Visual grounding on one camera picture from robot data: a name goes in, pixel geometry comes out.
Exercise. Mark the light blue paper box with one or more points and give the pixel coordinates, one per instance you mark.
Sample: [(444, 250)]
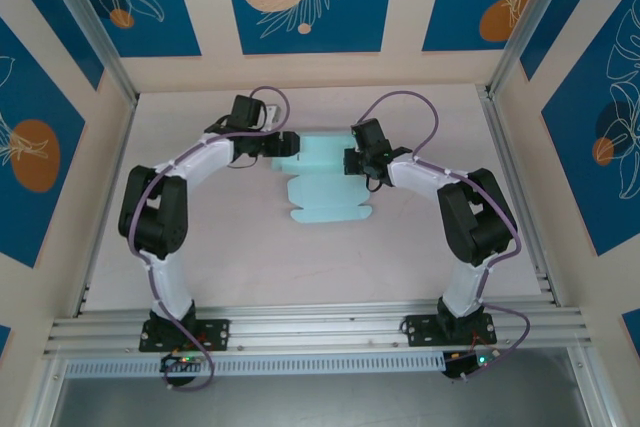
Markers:
[(325, 192)]

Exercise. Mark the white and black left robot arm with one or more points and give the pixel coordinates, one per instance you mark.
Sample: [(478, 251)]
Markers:
[(170, 282)]

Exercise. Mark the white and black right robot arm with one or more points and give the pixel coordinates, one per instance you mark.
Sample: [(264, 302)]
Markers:
[(462, 292)]

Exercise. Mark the blue panel small orange circle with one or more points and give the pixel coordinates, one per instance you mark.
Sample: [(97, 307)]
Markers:
[(165, 32)]

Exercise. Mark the blue panel large peach circle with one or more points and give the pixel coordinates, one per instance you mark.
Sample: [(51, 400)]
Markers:
[(350, 7)]

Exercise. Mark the grey metal sheet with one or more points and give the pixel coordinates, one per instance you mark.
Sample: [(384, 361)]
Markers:
[(320, 402)]

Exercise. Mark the aluminium mounting rail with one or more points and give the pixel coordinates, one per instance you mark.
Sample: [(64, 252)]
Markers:
[(320, 327)]

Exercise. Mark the aluminium frame post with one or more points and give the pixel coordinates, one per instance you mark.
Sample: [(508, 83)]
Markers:
[(535, 22), (95, 27)]

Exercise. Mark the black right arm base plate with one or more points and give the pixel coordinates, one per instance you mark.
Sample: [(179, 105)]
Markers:
[(420, 329)]

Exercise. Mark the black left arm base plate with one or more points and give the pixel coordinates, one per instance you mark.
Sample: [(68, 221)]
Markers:
[(220, 334)]

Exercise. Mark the blue floral wall panel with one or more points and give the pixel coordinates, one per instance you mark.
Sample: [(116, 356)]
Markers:
[(30, 97), (55, 22), (590, 147), (560, 22)]

